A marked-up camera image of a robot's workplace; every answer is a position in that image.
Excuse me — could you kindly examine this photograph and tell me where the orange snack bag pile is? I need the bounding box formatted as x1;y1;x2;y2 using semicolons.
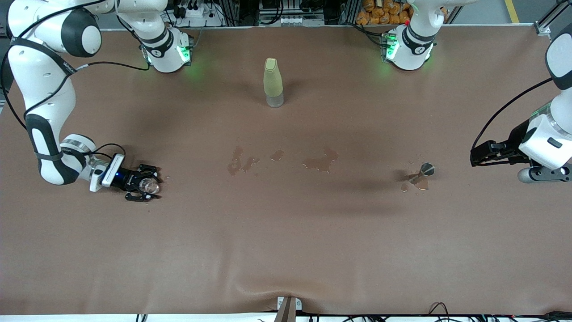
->
356;0;414;25

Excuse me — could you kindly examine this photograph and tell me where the thin black looped cable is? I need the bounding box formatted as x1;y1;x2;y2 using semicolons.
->
428;302;450;319

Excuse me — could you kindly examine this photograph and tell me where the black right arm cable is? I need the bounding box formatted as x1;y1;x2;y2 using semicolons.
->
0;0;151;162

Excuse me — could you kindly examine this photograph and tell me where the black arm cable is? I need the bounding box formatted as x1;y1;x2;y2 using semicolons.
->
469;77;555;167
0;0;151;162

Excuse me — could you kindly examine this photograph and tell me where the brown table mat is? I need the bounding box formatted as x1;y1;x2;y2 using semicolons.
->
0;25;572;316

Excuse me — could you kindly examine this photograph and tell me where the aluminium frame profile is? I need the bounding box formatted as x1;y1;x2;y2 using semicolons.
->
534;0;572;36

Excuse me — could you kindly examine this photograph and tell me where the white power strip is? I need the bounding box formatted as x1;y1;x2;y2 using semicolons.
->
175;4;211;18

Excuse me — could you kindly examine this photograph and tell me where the yellow-green frosted bottle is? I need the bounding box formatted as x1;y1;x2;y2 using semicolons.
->
263;57;285;108

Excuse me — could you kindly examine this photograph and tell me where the steel double jigger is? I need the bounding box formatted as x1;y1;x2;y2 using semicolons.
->
409;163;435;185

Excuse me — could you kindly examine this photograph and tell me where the grey bracket with post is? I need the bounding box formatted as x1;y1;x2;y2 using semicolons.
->
273;296;303;322

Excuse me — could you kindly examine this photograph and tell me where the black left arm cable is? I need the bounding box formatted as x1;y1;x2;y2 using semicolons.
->
469;77;555;167

